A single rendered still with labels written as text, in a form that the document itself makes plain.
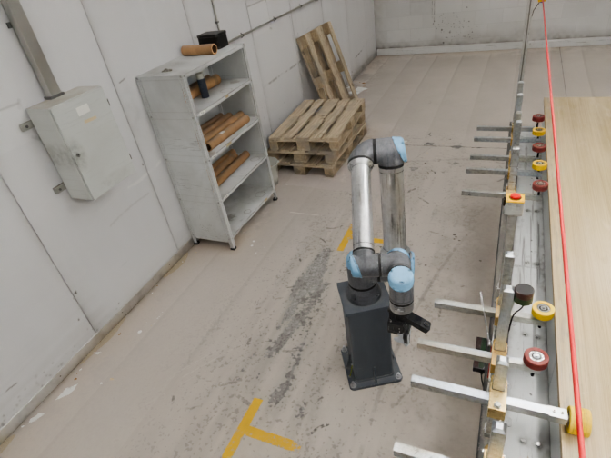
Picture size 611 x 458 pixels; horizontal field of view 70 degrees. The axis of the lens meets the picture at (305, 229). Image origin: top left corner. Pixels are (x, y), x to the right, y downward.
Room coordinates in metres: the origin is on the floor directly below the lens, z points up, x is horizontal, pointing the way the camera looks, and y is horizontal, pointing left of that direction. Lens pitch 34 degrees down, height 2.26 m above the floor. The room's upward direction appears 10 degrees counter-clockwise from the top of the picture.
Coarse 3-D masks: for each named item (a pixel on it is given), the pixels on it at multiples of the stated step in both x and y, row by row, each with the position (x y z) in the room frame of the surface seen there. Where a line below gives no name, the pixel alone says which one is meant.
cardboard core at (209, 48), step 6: (186, 48) 3.83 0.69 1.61; (192, 48) 3.80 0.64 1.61; (198, 48) 3.77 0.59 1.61; (204, 48) 3.74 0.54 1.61; (210, 48) 3.71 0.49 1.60; (216, 48) 3.77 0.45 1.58; (186, 54) 3.83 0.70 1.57; (192, 54) 3.81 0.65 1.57; (198, 54) 3.78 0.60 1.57; (204, 54) 3.76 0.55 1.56; (210, 54) 3.73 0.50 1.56
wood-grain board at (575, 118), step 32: (608, 96) 3.06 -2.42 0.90; (576, 128) 2.64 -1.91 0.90; (608, 128) 2.56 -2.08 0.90; (576, 160) 2.23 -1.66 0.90; (608, 160) 2.17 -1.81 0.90; (576, 192) 1.91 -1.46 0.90; (608, 192) 1.86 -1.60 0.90; (576, 224) 1.64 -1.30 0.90; (608, 224) 1.60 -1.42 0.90; (576, 256) 1.42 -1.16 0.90; (608, 256) 1.39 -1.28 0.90; (576, 288) 1.24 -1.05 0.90; (608, 288) 1.21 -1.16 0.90; (576, 320) 1.09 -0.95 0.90; (608, 320) 1.06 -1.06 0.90; (576, 352) 0.95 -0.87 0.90; (608, 352) 0.93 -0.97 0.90; (608, 384) 0.81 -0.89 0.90; (608, 416) 0.71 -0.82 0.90; (576, 448) 0.63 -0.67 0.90; (608, 448) 0.62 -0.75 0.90
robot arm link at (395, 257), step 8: (400, 248) 1.35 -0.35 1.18; (384, 256) 1.31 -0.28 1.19; (392, 256) 1.30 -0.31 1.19; (400, 256) 1.29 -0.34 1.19; (408, 256) 1.31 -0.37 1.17; (384, 264) 1.28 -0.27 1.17; (392, 264) 1.27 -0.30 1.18; (400, 264) 1.25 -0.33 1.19; (408, 264) 1.26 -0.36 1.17; (384, 272) 1.27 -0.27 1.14
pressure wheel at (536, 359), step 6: (528, 348) 1.00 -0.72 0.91; (534, 348) 0.99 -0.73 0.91; (528, 354) 0.97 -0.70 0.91; (534, 354) 0.97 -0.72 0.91; (540, 354) 0.96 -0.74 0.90; (546, 354) 0.96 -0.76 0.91; (528, 360) 0.95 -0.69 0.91; (534, 360) 0.94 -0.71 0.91; (540, 360) 0.94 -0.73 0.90; (546, 360) 0.93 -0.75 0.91; (528, 366) 0.94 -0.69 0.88; (534, 366) 0.93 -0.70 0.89; (540, 366) 0.92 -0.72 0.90; (546, 366) 0.93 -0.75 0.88
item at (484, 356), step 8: (424, 344) 1.13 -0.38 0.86; (432, 344) 1.12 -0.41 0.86; (440, 344) 1.12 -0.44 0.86; (448, 344) 1.11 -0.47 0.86; (440, 352) 1.10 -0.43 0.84; (448, 352) 1.09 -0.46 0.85; (456, 352) 1.07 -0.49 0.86; (464, 352) 1.06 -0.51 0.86; (472, 352) 1.06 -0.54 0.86; (480, 352) 1.05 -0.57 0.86; (488, 352) 1.04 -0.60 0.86; (480, 360) 1.03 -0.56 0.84; (488, 360) 1.02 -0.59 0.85; (512, 360) 0.99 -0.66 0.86; (520, 360) 0.99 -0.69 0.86; (520, 368) 0.97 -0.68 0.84; (528, 368) 0.95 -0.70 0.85
